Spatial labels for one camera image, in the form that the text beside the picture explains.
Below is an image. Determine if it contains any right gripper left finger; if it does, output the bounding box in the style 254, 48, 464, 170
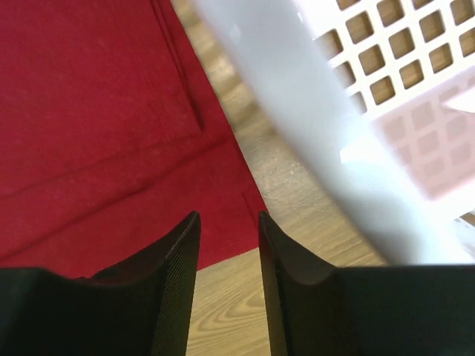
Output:
1, 212, 201, 355

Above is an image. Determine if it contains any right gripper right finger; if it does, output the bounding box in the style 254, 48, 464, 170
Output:
259, 212, 474, 355

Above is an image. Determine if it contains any dark red t shirt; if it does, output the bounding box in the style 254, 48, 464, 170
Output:
1, 1, 265, 277

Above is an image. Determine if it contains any white plastic laundry basket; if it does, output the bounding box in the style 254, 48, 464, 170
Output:
195, 1, 474, 265

